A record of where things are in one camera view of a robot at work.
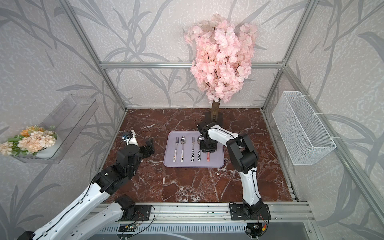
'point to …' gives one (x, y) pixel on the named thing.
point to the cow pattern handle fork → (193, 141)
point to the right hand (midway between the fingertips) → (206, 150)
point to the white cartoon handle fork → (177, 143)
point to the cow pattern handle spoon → (198, 140)
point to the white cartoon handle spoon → (183, 140)
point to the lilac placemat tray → (217, 159)
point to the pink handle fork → (208, 156)
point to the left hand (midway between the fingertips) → (147, 141)
